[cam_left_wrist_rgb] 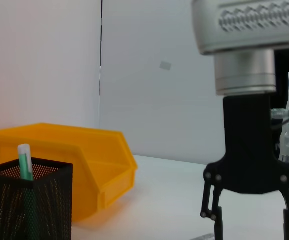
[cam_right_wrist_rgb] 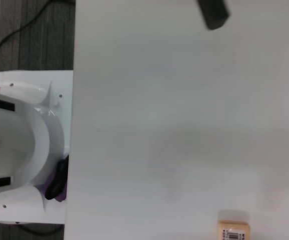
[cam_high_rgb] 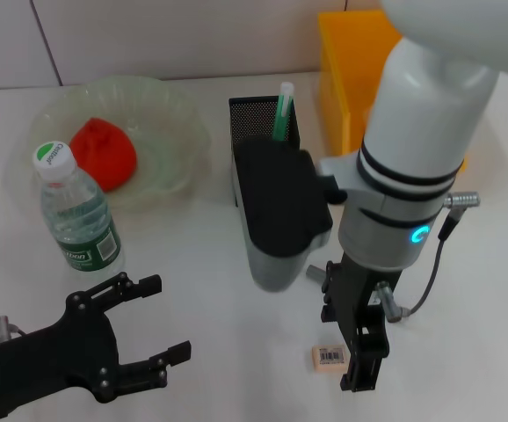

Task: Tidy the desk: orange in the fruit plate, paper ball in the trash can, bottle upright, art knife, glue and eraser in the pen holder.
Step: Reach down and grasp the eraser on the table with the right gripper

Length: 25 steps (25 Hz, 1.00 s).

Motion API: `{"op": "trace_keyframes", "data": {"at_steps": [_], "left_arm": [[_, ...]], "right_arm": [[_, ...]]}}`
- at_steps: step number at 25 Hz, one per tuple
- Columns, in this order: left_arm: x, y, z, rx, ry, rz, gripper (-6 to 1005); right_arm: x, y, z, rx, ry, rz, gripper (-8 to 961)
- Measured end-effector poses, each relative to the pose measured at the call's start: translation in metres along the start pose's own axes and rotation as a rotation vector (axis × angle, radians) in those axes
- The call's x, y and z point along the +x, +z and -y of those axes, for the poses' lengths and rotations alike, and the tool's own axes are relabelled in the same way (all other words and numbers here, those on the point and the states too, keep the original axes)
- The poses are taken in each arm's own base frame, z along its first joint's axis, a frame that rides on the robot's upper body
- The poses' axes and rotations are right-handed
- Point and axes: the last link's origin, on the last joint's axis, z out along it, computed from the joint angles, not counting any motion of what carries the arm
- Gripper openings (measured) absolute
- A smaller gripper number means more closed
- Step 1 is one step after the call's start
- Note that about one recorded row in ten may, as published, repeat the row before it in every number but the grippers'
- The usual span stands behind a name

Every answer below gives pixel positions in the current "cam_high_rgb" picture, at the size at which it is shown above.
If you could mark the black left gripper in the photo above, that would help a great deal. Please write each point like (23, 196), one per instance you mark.
(47, 365)

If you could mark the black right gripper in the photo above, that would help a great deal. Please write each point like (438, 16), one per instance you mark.
(359, 294)

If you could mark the clear green-label water bottle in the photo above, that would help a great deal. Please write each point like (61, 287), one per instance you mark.
(78, 220)

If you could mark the orange fruit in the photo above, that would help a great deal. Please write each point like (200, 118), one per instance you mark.
(109, 154)

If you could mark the green pen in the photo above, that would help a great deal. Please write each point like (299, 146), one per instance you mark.
(281, 118)

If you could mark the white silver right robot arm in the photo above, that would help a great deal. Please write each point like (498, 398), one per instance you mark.
(421, 132)

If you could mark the beige eraser with barcode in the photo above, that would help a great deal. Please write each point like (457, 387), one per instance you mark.
(326, 358)

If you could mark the green glass fruit plate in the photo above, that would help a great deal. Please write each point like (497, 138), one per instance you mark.
(166, 132)

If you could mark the black mesh pen holder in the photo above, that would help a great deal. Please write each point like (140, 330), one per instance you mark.
(254, 118)

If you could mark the yellow plastic bin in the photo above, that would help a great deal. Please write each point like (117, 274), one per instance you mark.
(346, 66)

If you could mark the right wrist camera housing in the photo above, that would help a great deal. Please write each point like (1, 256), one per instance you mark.
(280, 211)

